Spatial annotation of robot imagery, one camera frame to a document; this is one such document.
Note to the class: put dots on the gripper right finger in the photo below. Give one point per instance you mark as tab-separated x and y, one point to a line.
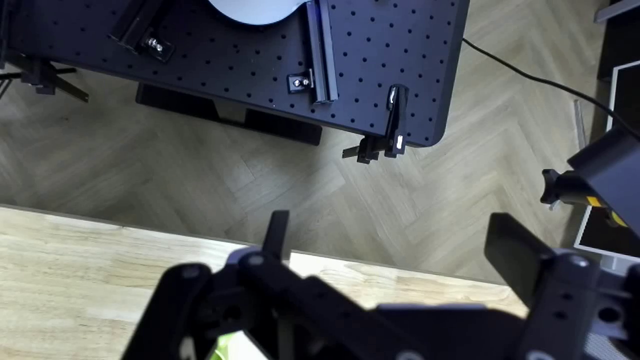
565	295

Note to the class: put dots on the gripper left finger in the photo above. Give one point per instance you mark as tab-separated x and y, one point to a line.
180	310

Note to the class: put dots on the green object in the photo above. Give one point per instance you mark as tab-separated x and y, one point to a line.
223	347

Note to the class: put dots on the white framed dark panel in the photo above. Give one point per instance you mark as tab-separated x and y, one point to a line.
611	90

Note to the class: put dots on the black clamp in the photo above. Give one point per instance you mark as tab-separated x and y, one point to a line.
396	120

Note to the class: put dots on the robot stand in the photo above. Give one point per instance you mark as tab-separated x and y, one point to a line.
380	60

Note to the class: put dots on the black metal rail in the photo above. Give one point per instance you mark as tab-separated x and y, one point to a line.
142	30
322	55

